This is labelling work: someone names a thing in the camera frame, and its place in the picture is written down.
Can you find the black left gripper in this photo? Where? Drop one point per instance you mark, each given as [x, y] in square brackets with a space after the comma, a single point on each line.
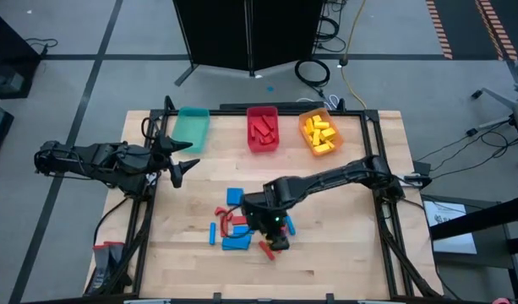
[157, 154]

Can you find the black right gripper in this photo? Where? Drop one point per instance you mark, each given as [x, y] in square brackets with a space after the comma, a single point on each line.
[265, 213]

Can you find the wide yellow wooden block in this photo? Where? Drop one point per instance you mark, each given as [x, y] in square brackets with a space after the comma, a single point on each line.
[328, 134]

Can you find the orange plastic bin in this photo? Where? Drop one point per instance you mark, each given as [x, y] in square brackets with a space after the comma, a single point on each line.
[332, 125]

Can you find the small yellow wooden cube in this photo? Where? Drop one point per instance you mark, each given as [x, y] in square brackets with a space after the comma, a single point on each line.
[316, 118]

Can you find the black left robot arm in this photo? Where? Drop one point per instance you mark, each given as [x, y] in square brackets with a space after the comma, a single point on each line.
[94, 158]

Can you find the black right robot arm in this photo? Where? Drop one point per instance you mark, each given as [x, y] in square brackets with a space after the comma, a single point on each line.
[326, 179]

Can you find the teal plastic bin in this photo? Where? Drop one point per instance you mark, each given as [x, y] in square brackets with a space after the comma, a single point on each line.
[193, 126]

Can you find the wide blue wooden block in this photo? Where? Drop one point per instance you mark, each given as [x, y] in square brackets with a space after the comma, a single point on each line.
[236, 242]

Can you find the black flat bar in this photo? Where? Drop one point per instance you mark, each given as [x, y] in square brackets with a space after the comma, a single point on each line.
[233, 106]

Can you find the red plastic bin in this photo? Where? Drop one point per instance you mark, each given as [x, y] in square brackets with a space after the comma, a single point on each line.
[263, 148]

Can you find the black partition panel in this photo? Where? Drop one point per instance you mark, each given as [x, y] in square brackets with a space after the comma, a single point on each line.
[225, 34]

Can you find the black power box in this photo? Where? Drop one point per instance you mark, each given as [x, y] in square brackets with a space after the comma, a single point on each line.
[422, 168]

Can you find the white sheet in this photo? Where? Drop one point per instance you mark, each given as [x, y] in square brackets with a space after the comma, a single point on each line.
[448, 228]

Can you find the black cabinet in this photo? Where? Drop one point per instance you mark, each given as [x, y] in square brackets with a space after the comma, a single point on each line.
[9, 63]

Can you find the black beam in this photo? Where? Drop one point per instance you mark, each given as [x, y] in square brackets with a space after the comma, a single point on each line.
[478, 219]

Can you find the red round object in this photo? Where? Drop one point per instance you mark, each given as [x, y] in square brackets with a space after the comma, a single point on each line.
[501, 301]

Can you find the silver metal bracket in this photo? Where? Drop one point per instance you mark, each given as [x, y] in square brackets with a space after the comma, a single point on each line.
[150, 177]

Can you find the black aluminium table frame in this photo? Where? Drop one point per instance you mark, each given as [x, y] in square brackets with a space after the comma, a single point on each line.
[229, 112]

